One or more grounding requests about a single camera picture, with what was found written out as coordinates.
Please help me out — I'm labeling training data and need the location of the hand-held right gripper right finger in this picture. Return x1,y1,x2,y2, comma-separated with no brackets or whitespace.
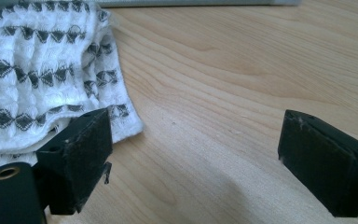
277,109,358,218

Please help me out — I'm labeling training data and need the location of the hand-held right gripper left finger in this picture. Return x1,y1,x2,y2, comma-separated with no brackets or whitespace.
32,107,114,217

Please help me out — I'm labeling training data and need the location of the white cloth with grey diamonds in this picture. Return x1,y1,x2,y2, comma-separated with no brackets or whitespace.
0,0,145,173

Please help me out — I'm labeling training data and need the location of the grey two-tier metal rack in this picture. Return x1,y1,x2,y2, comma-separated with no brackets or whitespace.
0,0,302,9

